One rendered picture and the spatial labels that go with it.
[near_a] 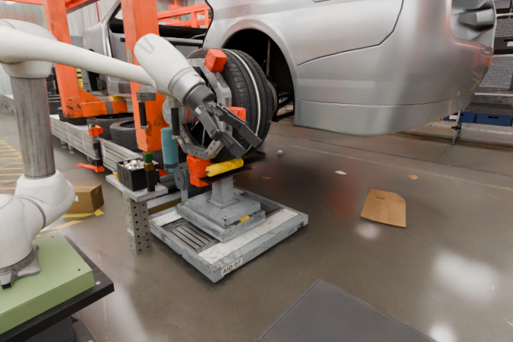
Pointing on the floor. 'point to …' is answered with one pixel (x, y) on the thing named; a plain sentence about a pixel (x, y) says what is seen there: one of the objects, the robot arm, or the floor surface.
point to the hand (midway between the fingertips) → (248, 146)
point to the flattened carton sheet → (385, 208)
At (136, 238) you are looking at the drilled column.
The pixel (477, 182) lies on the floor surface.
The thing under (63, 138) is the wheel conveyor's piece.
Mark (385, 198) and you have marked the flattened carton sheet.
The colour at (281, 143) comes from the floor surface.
